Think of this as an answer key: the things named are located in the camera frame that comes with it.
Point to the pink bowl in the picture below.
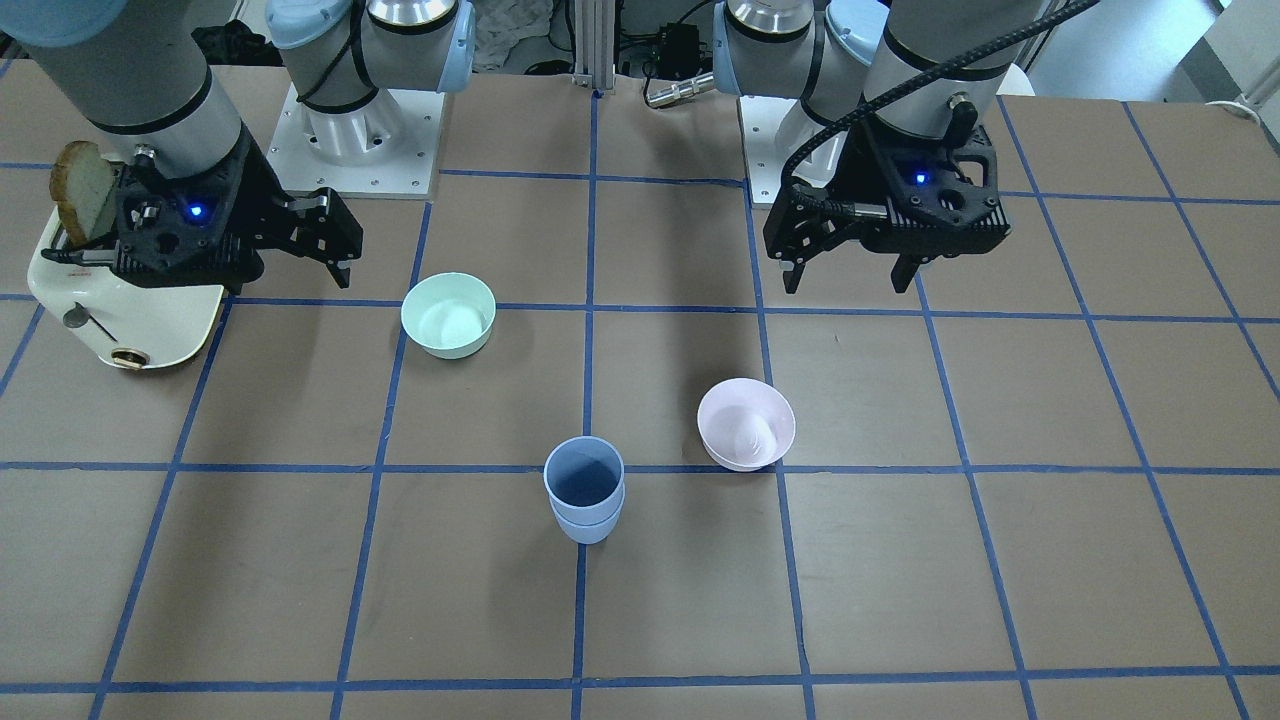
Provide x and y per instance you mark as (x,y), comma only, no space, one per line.
(745,424)

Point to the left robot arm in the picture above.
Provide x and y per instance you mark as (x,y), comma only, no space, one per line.
(915,65)

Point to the toast bread slice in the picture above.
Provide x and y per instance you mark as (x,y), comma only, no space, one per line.
(82,184)

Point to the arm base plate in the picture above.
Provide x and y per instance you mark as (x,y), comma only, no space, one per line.
(772,129)
(386,150)

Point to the cream white appliance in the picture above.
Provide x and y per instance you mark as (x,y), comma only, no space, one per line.
(123,325)

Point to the aluminium frame post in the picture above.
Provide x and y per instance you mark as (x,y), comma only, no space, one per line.
(594,45)

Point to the blue cup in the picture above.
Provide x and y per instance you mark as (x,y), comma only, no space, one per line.
(587,533)
(585,480)

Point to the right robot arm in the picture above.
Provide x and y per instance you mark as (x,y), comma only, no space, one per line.
(135,71)

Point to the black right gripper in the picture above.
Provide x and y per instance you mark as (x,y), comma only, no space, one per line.
(262,196)

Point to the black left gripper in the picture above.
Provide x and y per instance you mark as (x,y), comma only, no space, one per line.
(857,176)

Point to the mint green bowl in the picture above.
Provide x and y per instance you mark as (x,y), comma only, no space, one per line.
(449,315)

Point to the white chair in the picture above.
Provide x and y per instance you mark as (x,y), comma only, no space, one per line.
(1015,83)

